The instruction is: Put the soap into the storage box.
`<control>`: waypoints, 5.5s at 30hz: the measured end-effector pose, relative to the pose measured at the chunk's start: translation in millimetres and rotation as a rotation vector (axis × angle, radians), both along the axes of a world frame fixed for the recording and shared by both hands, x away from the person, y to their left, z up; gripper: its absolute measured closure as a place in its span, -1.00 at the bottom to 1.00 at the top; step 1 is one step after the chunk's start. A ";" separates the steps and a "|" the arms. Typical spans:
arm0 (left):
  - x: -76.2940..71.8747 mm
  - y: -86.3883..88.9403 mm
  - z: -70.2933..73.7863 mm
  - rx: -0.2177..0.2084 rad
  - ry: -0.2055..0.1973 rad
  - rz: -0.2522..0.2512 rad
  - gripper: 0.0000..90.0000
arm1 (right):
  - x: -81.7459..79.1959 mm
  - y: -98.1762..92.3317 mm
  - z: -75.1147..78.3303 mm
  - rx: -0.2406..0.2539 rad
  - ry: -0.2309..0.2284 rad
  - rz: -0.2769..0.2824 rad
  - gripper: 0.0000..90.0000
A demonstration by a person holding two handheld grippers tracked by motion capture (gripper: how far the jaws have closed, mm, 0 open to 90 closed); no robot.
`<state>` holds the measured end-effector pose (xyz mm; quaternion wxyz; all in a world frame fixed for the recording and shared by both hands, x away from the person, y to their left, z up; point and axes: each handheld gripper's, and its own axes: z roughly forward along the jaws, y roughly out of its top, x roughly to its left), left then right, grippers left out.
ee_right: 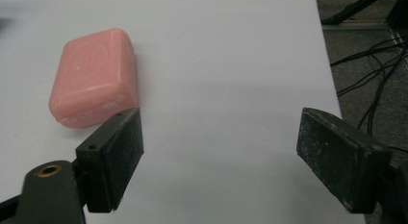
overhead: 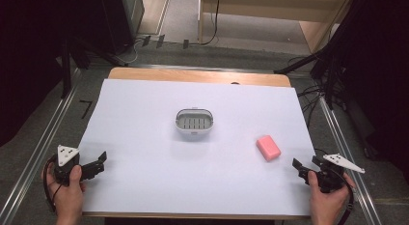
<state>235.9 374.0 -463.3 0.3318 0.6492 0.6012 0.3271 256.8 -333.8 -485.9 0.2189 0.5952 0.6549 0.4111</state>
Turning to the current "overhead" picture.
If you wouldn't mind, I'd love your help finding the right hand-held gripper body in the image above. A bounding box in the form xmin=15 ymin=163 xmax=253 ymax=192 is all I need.
xmin=308 ymin=153 xmax=367 ymax=194

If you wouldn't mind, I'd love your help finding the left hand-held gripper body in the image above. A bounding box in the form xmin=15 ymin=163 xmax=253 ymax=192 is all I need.
xmin=52 ymin=144 xmax=97 ymax=187

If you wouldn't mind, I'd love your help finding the person's right hand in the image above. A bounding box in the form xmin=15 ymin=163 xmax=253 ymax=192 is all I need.
xmin=307 ymin=170 xmax=357 ymax=225

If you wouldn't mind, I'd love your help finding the person's left hand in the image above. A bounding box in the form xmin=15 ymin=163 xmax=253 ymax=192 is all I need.
xmin=41 ymin=164 xmax=88 ymax=225

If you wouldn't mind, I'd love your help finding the pink soap bar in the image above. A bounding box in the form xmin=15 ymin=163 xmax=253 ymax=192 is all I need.
xmin=256 ymin=134 xmax=283 ymax=163

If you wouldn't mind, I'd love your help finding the white paper sheet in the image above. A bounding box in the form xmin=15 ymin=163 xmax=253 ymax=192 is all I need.
xmin=77 ymin=77 xmax=318 ymax=217

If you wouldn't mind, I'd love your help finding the black metal stand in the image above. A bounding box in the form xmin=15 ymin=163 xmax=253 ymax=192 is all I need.
xmin=59 ymin=38 xmax=128 ymax=99
xmin=273 ymin=44 xmax=341 ymax=111

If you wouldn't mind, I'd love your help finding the white soap dish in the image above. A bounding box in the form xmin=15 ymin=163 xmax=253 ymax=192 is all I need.
xmin=175 ymin=106 xmax=215 ymax=135

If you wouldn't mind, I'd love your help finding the black curtain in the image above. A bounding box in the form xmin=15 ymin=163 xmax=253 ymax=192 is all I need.
xmin=316 ymin=0 xmax=409 ymax=184
xmin=0 ymin=0 xmax=129 ymax=148

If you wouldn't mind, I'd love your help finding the wooden table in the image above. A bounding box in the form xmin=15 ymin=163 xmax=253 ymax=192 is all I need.
xmin=81 ymin=67 xmax=313 ymax=221

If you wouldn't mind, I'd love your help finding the dark cabinet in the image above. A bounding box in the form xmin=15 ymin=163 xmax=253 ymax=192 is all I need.
xmin=120 ymin=0 xmax=146 ymax=42

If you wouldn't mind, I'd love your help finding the light wooden shelf unit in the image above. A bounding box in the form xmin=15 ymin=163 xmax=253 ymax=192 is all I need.
xmin=197 ymin=0 xmax=356 ymax=55

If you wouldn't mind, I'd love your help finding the metal floor rail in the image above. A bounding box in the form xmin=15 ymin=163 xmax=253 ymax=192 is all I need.
xmin=0 ymin=68 xmax=81 ymax=225
xmin=316 ymin=89 xmax=384 ymax=225

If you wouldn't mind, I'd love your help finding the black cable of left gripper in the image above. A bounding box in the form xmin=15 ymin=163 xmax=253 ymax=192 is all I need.
xmin=42 ymin=155 xmax=63 ymax=213

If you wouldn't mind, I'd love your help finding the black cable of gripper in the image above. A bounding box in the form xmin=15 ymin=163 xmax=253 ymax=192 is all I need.
xmin=336 ymin=175 xmax=355 ymax=225
xmin=42 ymin=155 xmax=63 ymax=213

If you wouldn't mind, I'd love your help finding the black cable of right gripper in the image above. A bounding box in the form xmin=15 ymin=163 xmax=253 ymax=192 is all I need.
xmin=336 ymin=175 xmax=355 ymax=225

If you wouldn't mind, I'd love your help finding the bundle of black floor cables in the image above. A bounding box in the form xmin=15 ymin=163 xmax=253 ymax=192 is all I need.
xmin=287 ymin=55 xmax=348 ymax=127

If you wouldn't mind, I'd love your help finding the white floor cable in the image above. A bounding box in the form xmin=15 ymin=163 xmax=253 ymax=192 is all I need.
xmin=114 ymin=38 xmax=146 ymax=66

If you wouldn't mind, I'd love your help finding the black hanging cable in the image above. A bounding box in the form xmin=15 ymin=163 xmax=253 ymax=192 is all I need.
xmin=202 ymin=0 xmax=222 ymax=46

